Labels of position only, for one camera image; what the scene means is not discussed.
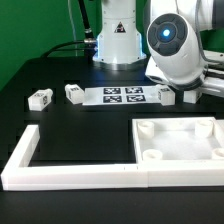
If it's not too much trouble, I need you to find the white sheet with fiducial tags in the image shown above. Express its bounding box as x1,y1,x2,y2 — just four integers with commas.
84,86,159,106

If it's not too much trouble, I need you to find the white square tabletop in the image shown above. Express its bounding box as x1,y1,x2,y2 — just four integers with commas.
132,117,224,163

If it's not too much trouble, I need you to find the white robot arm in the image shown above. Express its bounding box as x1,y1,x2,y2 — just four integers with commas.
93,0,224,98

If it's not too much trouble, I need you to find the white U-shaped obstacle fence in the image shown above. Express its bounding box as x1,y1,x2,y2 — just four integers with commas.
1,125,224,191

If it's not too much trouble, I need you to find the black cable thick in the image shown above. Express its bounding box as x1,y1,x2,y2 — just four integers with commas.
40,0,98,58

